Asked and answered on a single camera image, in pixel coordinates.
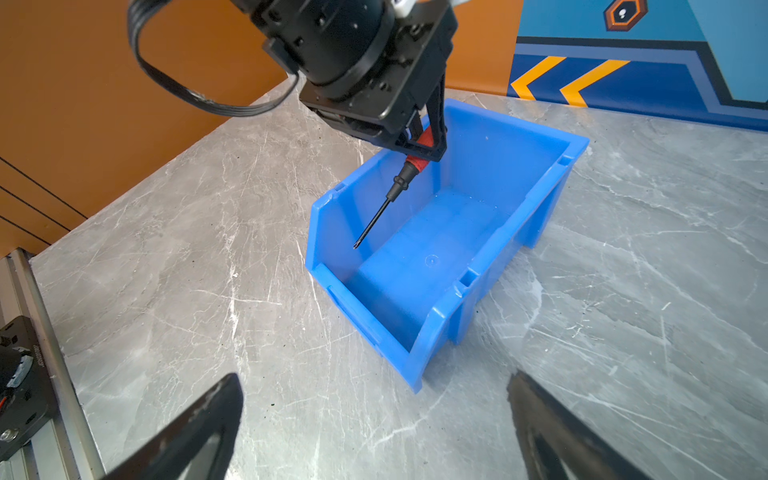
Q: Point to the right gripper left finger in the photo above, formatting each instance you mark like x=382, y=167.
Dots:
x=198, y=444

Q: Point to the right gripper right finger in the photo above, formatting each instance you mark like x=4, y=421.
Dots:
x=554, y=443

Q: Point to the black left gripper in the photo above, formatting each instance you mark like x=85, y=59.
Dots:
x=369, y=73

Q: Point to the red black screwdriver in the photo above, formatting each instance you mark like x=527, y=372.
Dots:
x=412, y=167

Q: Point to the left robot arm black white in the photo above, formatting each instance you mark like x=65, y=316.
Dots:
x=369, y=73

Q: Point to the blue plastic bin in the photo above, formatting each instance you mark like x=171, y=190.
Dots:
x=408, y=276

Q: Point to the front aluminium frame rail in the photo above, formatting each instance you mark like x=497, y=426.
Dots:
x=64, y=448

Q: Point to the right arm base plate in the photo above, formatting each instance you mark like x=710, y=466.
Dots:
x=28, y=399

